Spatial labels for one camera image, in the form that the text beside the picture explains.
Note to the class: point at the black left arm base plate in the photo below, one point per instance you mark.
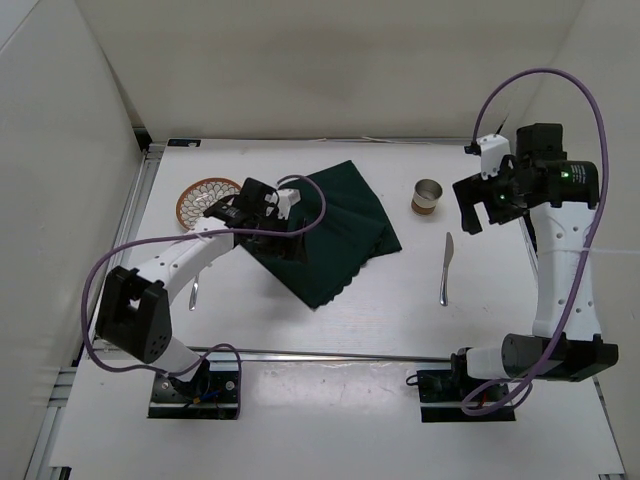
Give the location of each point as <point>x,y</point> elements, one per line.
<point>213,393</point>

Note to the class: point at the dark green cloth napkin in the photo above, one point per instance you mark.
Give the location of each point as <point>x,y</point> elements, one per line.
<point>354,229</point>

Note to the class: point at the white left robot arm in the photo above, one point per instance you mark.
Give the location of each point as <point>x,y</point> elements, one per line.
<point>134,313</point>

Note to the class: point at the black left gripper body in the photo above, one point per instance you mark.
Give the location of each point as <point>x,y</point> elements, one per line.
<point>267,244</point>

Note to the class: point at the floral patterned ceramic plate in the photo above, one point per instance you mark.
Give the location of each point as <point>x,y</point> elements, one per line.
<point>199,196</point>

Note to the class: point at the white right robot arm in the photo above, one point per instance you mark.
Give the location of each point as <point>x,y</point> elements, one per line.
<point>567,195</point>

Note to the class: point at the silver fork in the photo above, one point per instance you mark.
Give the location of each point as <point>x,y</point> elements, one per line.
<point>194,294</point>

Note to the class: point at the silver table knife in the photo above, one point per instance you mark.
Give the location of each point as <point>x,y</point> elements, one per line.
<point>448,256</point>

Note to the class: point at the metal cup with cork base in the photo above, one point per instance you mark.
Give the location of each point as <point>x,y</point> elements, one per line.
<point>426,195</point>

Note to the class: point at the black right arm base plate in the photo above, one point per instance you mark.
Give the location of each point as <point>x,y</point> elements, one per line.
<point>440,395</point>

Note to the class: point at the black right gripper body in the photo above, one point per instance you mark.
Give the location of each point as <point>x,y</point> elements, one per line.
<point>503,203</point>

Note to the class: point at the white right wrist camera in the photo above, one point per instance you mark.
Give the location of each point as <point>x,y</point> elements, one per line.
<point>491,149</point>

